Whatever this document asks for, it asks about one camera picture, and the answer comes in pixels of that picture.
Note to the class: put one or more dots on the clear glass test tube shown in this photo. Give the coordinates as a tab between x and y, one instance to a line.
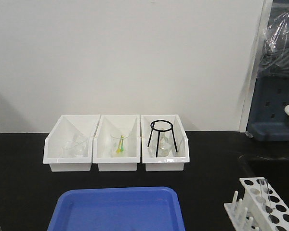
265	195

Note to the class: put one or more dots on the blue-grey pegboard drying rack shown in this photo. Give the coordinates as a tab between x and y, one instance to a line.
267	119

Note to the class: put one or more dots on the white test tube rack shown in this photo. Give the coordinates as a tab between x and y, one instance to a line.
260	208

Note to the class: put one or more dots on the glass beaker in middle bin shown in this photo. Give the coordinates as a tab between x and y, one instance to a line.
114	145

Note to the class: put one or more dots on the white right storage bin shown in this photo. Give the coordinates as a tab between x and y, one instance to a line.
175	161

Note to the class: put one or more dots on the white storage bin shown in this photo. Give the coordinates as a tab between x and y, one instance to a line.
122	124
65	128
175	161

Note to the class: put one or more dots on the white middle storage bin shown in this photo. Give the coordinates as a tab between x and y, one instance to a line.
122	124

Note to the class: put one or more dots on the yellow and green droppers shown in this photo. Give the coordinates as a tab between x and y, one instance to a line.
120	145

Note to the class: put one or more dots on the glassware in left bin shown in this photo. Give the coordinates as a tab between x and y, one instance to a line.
75	147

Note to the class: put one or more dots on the white left storage bin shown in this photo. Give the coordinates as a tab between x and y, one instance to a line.
65	128

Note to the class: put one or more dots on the blue plastic tray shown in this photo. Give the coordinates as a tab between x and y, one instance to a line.
118	209

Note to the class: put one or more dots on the plastic bag of pegs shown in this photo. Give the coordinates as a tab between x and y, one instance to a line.
275	56

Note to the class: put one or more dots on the black sink basin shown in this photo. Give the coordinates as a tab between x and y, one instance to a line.
274	169

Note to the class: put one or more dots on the black wire tripod stand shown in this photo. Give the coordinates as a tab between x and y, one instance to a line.
168	129

